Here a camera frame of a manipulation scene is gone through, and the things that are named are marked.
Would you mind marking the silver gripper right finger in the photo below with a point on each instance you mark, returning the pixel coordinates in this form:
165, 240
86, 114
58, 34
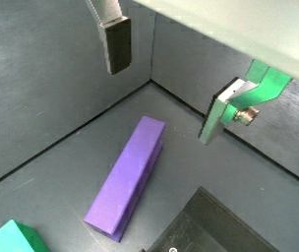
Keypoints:
234, 103

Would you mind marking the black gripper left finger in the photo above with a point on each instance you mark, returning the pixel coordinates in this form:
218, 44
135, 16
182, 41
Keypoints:
115, 33

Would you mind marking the purple arch block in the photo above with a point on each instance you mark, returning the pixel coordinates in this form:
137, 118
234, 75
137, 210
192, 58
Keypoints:
114, 206

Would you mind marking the black fixture stand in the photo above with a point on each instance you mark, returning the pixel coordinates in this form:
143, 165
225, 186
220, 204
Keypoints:
206, 227

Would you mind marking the green shape sorter board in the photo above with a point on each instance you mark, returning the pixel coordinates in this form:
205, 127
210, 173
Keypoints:
20, 238

